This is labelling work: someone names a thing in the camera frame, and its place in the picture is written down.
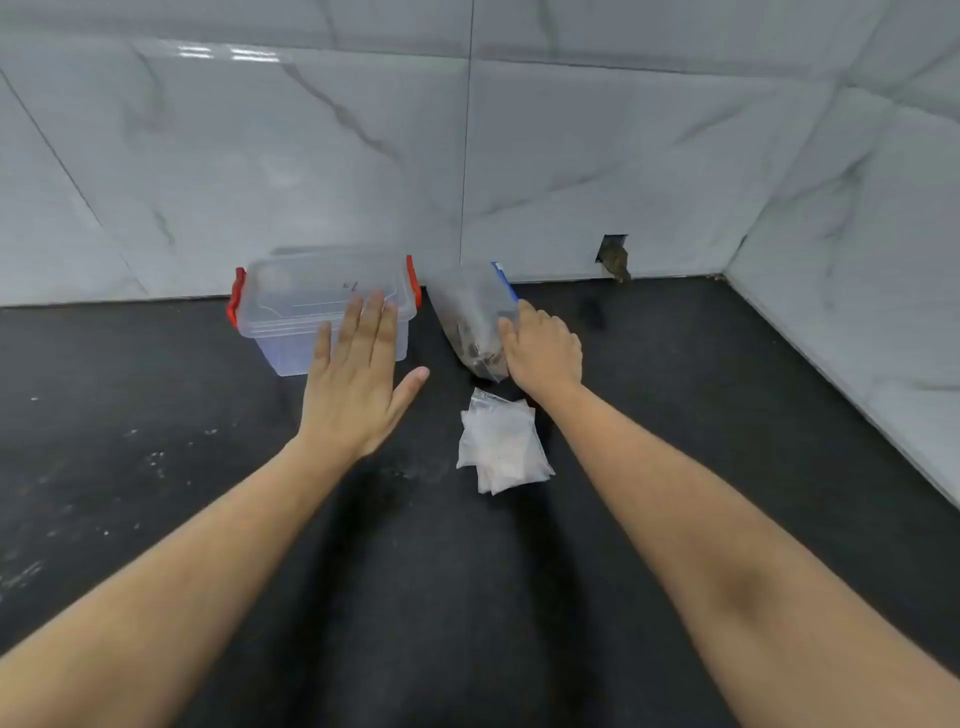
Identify person's right hand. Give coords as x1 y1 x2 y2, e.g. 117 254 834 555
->
497 299 585 408

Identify person's left hand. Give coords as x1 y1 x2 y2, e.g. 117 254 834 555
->
298 290 431 460

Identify clear zip bag blue seal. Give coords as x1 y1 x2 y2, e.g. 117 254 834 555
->
425 261 521 384

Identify person's right forearm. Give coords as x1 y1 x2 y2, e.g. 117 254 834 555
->
534 381 960 728

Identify person's left forearm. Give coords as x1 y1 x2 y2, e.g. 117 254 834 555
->
0 433 357 728

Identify dark small pieces in bag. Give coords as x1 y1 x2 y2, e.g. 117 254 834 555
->
456 324 511 378

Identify clear plastic box red latches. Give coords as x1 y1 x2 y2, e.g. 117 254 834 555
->
226 249 423 378

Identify pile of small clear bags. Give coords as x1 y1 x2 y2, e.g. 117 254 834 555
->
455 387 557 497

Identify brown pipe stub in wall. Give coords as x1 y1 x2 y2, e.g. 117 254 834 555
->
596 234 633 285

